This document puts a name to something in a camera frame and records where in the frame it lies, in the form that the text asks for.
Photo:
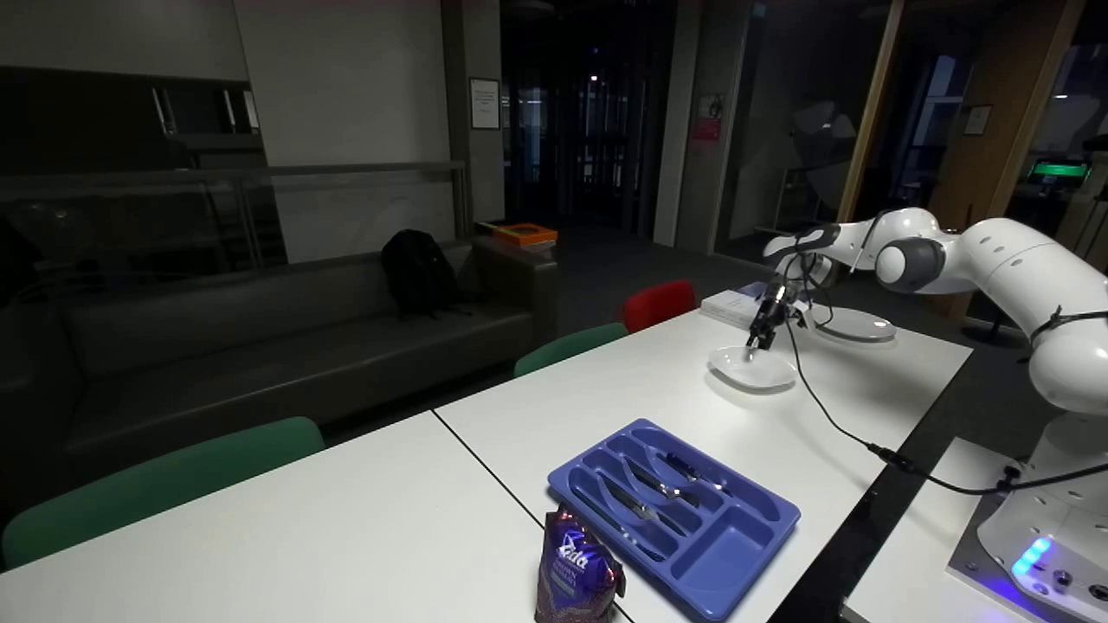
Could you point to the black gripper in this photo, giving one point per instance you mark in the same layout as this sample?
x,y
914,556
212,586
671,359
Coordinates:
x,y
773,311

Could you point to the white plate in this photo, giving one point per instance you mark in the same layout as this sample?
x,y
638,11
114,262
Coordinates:
x,y
855,323
761,372

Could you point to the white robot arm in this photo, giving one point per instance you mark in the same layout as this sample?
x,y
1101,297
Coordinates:
x,y
1040,286

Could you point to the white book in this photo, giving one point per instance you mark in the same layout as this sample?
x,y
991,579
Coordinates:
x,y
733,311

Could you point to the blue hardcover book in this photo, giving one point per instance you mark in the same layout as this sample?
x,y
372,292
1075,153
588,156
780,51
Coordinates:
x,y
757,289

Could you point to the red chair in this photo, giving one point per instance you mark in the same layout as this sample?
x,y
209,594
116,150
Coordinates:
x,y
661,304

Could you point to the green chair middle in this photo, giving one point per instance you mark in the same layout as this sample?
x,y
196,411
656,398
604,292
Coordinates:
x,y
565,346

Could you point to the green chair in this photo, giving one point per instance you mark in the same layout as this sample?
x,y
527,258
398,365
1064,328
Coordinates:
x,y
154,486
565,346

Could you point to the cutlery pieces in tray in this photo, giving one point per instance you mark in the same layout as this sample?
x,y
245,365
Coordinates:
x,y
642,501

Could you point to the blue cutlery tray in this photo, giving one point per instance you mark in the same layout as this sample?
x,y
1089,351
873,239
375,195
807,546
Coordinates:
x,y
716,568

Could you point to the orange lidded bin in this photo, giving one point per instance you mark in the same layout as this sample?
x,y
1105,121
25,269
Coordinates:
x,y
522,234

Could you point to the purple snack bag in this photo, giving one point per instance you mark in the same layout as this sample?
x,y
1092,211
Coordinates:
x,y
575,579

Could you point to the black backpack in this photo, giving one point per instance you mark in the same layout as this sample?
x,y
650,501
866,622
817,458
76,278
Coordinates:
x,y
422,275

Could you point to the dark grey sofa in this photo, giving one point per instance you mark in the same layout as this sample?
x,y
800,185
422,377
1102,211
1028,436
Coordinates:
x,y
177,361

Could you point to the green chair near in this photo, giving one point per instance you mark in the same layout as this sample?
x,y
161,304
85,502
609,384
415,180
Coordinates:
x,y
154,486

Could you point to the wall notice poster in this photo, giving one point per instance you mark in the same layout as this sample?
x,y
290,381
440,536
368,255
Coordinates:
x,y
485,104

